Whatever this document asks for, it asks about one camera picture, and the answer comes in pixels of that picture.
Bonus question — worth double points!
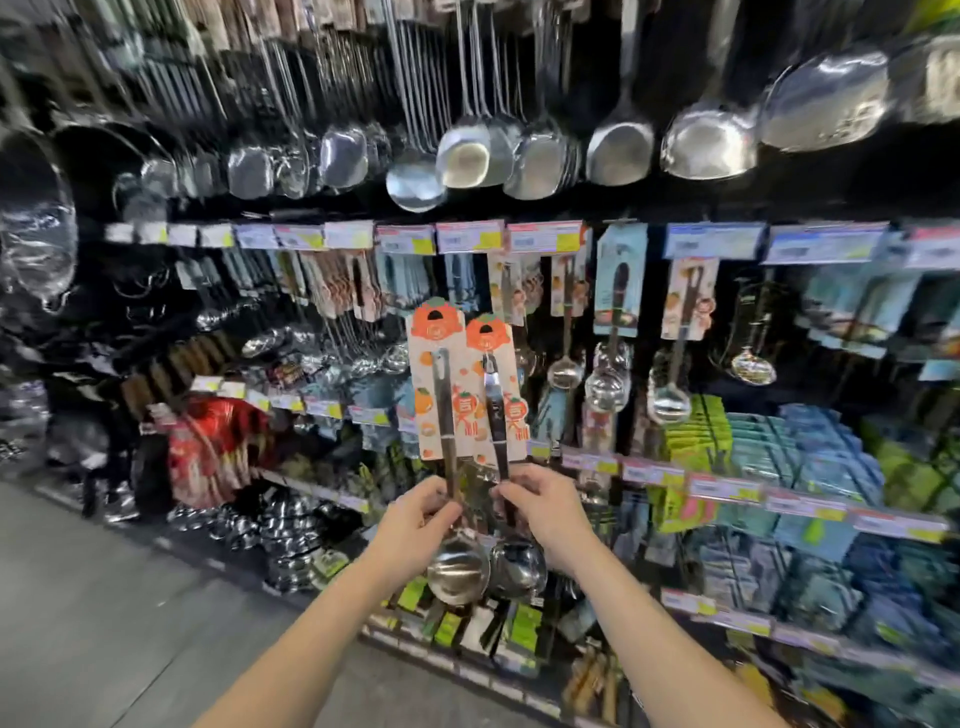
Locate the person's left hand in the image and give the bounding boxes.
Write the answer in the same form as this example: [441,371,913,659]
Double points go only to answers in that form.
[365,476,465,594]

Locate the person's right hand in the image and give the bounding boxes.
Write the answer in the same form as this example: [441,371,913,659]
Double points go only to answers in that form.
[491,463,602,579]

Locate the steel ladle with orange card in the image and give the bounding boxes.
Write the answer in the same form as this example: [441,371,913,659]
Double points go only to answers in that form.
[465,313,549,602]
[406,297,493,607]

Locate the person's right forearm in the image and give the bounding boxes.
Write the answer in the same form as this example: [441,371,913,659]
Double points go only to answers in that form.
[571,547,790,728]

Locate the person's left forearm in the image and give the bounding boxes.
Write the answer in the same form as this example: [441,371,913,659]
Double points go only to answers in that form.
[193,556,410,728]

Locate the row of green-black boxed items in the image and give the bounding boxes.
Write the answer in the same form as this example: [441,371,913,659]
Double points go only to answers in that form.
[388,576,546,678]

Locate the small hanging steel ladle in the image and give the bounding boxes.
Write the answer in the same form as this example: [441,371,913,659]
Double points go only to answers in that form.
[547,253,592,392]

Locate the stack of steel bowls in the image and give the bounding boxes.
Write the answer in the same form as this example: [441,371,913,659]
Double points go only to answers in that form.
[253,491,333,595]

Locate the bunch of wooden utensils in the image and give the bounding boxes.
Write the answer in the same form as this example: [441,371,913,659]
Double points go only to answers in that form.
[561,646,625,726]

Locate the row of shelf price labels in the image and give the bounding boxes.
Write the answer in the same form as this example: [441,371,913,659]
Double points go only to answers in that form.
[103,219,960,272]
[189,375,952,546]
[660,588,960,693]

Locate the bunch of red packaged utensils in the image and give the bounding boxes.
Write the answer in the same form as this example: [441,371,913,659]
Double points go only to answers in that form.
[166,396,273,513]

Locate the teal-carded hanging ladle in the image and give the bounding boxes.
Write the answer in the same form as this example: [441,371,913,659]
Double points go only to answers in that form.
[592,223,649,410]

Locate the row of hanging packaged ladles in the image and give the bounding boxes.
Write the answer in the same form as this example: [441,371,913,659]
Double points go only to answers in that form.
[174,249,445,378]

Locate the orange-carded hanging ladle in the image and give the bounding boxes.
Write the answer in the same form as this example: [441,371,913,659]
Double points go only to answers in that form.
[648,258,721,426]

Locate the hanging steel strainer spoon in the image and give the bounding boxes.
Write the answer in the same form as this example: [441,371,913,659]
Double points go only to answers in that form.
[729,279,779,388]

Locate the stack of teal packets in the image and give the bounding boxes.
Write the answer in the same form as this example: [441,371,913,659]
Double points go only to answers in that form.
[726,405,888,560]

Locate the stack of blue packets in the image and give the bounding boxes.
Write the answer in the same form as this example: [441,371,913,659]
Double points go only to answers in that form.
[686,525,960,665]

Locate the row of hanging steel spatulas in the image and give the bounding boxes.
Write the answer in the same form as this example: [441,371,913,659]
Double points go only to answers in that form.
[75,0,960,216]

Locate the hanging teal utensil packs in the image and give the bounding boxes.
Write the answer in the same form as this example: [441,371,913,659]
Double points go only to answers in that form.
[796,266,925,363]

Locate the stack of lime green packets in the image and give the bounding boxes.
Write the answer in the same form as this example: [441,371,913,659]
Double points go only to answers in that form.
[861,418,960,520]

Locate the black wok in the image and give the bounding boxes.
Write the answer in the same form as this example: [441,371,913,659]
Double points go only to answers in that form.
[51,122,180,220]

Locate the row of wooden-handled utensils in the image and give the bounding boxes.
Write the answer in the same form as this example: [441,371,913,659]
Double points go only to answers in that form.
[118,332,243,423]

